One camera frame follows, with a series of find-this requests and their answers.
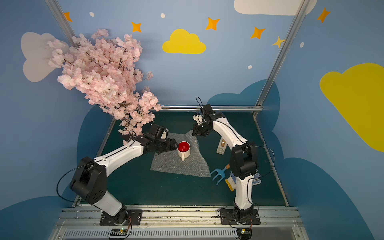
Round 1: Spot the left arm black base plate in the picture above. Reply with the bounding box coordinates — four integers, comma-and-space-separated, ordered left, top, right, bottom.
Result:
100, 209, 143, 226

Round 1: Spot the right aluminium frame post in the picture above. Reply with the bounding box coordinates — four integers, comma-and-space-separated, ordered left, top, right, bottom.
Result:
255, 0, 311, 112

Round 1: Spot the rear aluminium frame rail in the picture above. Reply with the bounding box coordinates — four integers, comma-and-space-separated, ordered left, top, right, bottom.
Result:
158, 105, 264, 113

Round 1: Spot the controller circuit board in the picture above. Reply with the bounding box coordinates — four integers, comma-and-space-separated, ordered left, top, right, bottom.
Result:
109, 228, 128, 240
236, 228, 252, 240

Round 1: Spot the left floor edge rail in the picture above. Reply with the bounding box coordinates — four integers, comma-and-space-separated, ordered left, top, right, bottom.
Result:
71, 117, 117, 208

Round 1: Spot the aluminium frame post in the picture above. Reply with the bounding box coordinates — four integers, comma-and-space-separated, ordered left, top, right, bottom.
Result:
45, 0, 76, 47
255, 0, 311, 112

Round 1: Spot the left controller circuit board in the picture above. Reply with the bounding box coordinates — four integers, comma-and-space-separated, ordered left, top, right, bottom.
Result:
109, 228, 128, 240

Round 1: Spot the right floor edge rail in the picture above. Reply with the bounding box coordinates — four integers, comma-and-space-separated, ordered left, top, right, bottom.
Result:
253, 114, 290, 207

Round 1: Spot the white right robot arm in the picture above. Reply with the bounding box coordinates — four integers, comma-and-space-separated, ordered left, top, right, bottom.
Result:
193, 104, 258, 225

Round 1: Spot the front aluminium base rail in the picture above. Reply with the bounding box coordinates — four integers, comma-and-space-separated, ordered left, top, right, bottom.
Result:
49, 205, 309, 240

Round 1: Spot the white tape dispenser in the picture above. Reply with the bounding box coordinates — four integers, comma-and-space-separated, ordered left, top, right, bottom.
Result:
217, 138, 227, 155

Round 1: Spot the blue dotted work glove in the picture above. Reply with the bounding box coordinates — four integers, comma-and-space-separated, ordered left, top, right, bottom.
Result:
224, 172, 262, 192

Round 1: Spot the pink cherry blossom tree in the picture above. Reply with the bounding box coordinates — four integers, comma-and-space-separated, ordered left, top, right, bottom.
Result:
47, 29, 162, 145

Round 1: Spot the clear bubble wrap sheet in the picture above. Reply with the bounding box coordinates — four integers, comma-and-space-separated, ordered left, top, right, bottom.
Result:
150, 130, 211, 178

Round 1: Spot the left aluminium frame post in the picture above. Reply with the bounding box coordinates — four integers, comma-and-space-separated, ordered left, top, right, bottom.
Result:
45, 0, 76, 47

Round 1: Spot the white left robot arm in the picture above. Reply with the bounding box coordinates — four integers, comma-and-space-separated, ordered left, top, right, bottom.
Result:
69, 125, 179, 226

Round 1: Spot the right controller circuit board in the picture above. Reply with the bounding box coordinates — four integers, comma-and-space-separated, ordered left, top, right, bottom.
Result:
236, 228, 252, 240

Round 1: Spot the white mug red inside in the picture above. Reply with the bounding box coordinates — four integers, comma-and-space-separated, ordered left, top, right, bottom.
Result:
178, 141, 191, 161

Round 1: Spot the blue hand rake wooden handle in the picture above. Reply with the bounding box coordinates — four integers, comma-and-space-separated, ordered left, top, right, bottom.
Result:
210, 164, 230, 185

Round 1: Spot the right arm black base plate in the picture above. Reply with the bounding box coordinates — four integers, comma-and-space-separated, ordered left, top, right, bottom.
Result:
218, 208, 261, 226

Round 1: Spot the floor edge rail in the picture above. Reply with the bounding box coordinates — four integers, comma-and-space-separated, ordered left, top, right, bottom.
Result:
71, 117, 117, 208
253, 114, 290, 207

